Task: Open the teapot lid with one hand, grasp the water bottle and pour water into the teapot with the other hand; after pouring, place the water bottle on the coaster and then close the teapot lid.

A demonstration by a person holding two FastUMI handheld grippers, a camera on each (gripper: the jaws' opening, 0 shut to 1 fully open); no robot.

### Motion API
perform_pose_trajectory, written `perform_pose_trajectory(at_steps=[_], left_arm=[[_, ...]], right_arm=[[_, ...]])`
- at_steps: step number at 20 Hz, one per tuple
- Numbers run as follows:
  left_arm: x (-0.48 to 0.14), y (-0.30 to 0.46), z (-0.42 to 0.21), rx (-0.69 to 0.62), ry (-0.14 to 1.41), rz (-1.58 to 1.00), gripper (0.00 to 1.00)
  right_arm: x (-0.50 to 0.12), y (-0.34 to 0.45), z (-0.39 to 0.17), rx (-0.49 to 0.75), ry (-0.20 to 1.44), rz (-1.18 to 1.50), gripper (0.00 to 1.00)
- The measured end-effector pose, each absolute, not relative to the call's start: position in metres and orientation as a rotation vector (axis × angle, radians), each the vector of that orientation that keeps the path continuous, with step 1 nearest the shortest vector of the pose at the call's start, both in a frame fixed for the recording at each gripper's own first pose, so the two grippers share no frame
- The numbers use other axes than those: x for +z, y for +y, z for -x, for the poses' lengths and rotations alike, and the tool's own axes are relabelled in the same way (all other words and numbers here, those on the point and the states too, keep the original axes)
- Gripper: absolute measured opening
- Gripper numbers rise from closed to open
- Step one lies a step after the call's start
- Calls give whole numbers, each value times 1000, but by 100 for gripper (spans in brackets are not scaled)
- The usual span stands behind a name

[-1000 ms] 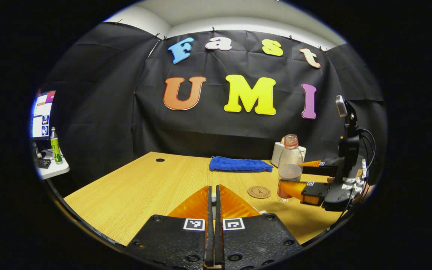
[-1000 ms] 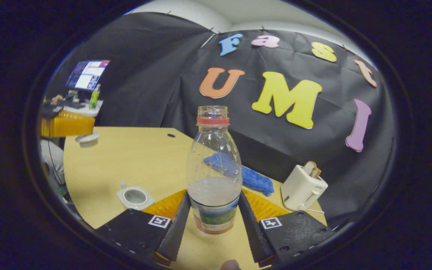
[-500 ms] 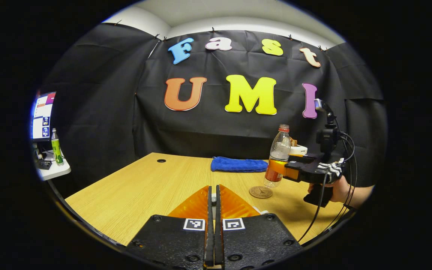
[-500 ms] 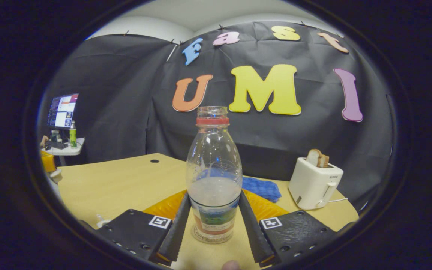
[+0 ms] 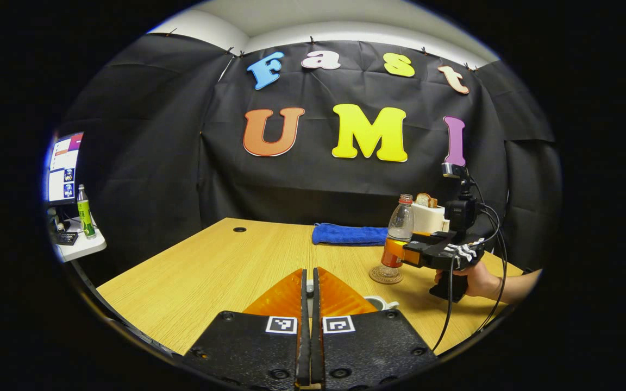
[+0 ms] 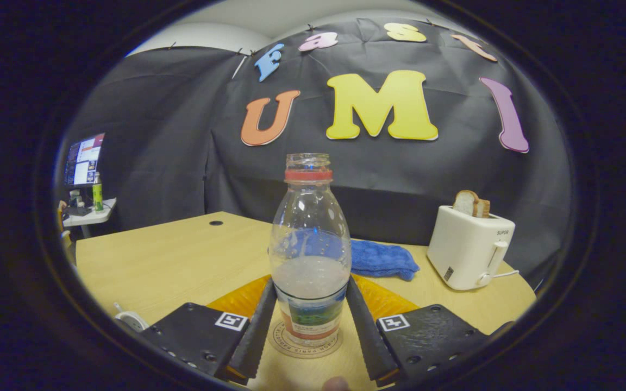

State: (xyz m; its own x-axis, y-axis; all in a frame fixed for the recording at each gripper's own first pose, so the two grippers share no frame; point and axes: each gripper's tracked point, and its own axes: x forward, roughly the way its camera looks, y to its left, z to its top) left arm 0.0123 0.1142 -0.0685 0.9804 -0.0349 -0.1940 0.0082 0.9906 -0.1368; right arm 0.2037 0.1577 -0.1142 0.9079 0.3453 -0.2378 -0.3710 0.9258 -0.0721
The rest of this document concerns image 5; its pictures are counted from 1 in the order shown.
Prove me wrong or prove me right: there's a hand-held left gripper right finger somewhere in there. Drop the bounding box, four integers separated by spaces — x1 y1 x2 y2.
312 266 439 390

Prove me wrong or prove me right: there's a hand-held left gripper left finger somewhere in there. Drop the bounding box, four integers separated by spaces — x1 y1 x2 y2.
183 268 310 389

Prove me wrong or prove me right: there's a clear plastic water bottle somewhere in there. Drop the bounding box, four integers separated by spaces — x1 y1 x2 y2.
379 194 415 276

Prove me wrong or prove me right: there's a round woven coaster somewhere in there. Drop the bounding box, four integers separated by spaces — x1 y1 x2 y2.
369 264 404 285

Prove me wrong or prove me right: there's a white ceramic teacup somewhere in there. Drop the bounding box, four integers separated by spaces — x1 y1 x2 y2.
364 295 400 313

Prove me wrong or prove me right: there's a green drink bottle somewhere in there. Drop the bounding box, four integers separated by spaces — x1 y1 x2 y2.
76 185 97 239

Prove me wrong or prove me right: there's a white toaster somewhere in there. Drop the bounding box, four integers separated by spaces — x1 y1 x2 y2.
412 202 450 234

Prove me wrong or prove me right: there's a blue towel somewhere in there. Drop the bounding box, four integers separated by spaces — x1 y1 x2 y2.
311 223 390 247

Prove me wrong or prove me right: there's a black backdrop cloth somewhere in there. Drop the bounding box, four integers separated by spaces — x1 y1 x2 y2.
55 33 562 288

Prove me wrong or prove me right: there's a white side table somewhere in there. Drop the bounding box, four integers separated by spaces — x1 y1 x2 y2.
51 217 108 263

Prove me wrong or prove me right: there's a computer monitor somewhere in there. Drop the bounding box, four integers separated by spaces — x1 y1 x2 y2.
46 132 84 206

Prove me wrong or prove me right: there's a black cable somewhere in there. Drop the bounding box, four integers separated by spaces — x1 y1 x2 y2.
468 179 509 333
431 269 455 352

